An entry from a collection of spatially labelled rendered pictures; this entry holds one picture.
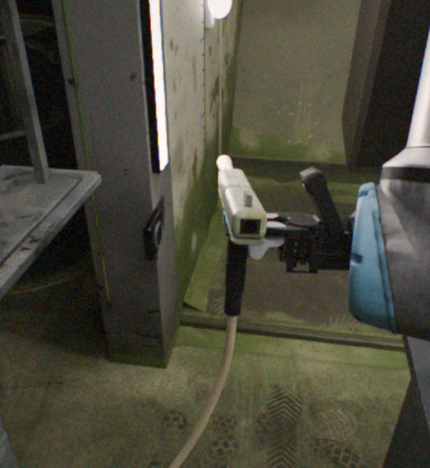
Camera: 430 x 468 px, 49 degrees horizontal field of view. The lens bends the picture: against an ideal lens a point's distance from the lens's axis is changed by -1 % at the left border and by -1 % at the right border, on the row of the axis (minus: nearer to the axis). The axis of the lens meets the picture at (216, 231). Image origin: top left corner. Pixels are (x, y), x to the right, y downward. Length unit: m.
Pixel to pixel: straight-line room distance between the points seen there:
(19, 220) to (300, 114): 1.98
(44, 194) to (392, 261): 0.48
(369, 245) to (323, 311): 1.21
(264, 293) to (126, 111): 0.89
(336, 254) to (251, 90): 1.82
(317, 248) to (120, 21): 0.59
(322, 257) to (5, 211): 0.48
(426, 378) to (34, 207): 0.56
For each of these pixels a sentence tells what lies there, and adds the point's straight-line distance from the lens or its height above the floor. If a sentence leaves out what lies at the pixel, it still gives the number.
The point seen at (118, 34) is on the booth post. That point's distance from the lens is 1.04.
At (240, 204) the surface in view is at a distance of 0.66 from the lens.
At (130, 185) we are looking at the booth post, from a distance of 1.14.
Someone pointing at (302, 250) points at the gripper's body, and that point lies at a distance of 0.77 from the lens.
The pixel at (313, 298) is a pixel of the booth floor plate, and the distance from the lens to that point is 1.70.
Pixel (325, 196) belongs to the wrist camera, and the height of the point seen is 0.77.
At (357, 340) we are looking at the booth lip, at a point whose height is 0.04.
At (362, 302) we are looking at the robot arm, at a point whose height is 0.81.
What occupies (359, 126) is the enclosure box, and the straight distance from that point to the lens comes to 1.53.
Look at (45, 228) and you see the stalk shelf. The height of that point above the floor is 0.79.
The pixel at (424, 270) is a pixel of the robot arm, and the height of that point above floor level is 0.86.
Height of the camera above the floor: 1.11
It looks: 32 degrees down
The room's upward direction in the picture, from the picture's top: straight up
